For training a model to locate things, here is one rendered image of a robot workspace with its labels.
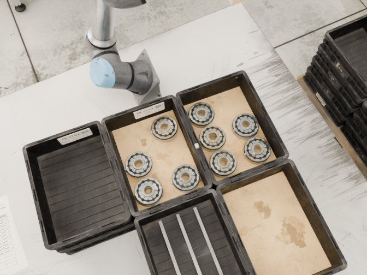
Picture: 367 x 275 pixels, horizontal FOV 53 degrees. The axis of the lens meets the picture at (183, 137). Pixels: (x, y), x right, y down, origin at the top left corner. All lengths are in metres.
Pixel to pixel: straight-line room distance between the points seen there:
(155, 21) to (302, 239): 1.97
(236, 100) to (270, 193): 0.41
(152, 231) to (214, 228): 0.22
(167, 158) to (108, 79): 0.39
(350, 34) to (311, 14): 0.75
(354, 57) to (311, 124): 0.65
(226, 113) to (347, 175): 0.57
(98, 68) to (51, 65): 1.31
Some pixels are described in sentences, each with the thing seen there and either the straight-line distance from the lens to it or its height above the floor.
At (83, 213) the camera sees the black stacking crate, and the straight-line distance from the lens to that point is 1.43.
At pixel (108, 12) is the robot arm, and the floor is 1.15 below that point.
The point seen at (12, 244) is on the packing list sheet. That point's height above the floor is 0.70.
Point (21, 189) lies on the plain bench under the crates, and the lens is 1.68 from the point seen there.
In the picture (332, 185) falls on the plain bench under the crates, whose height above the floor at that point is 0.70.
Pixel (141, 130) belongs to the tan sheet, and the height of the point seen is 0.83.
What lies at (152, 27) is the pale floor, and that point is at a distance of 2.83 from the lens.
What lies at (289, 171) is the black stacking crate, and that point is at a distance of 1.40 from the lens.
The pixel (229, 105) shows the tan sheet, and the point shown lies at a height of 0.83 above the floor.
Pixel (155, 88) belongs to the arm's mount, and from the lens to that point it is 1.61.
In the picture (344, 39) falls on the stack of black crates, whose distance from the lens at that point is 2.29.
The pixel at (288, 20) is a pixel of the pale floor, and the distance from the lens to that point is 2.94.
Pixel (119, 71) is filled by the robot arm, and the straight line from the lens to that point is 1.51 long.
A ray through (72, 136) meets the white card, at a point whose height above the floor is 0.90.
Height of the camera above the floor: 2.18
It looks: 67 degrees down
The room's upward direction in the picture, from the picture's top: 3 degrees counter-clockwise
